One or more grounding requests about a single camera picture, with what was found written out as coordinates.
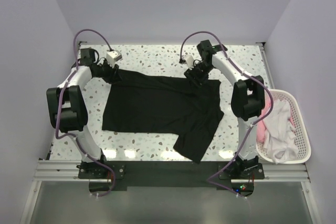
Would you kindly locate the black t-shirt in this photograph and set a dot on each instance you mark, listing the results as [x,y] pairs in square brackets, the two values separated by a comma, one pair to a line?
[157,104]

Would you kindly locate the pink t-shirt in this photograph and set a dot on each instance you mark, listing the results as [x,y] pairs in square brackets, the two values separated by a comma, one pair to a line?
[262,129]

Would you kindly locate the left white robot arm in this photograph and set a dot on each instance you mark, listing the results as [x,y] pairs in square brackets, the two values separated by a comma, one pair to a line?
[67,109]

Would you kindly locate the white plastic laundry basket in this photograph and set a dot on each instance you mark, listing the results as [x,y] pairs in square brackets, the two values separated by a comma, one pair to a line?
[301,140]

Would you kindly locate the aluminium front rail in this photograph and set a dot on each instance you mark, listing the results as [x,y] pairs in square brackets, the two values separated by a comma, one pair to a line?
[69,171]

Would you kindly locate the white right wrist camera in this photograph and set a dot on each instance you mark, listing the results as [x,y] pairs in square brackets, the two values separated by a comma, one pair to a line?
[188,60]

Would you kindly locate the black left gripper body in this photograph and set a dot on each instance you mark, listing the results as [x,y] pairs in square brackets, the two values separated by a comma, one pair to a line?
[106,71]

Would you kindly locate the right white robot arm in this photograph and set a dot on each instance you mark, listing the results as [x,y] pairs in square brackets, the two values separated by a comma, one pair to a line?
[247,103]

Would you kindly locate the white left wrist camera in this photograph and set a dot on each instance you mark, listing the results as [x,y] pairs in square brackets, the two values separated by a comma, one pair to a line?
[113,56]

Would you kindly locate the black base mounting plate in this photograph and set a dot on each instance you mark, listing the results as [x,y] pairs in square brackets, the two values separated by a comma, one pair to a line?
[218,179]

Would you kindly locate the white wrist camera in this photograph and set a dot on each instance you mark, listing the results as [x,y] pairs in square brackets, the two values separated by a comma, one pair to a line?
[188,60]
[113,56]

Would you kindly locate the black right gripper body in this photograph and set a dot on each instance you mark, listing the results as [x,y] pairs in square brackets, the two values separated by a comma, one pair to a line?
[200,72]

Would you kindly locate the white t-shirt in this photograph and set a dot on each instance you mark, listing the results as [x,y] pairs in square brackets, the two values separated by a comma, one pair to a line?
[279,142]

